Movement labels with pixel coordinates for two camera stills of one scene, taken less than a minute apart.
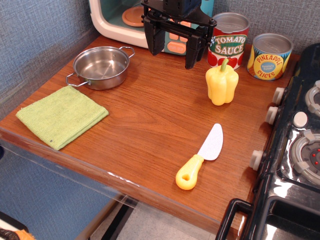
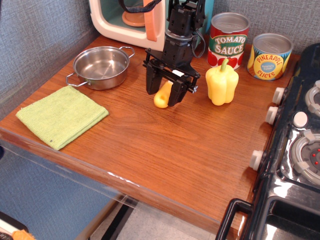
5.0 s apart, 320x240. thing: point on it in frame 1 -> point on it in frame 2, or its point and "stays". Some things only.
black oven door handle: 235,204 stays
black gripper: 187,16 -> 174,61
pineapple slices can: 269,56 stays
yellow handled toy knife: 186,178 -> 162,94
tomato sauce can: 229,39 stays
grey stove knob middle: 271,114 stays
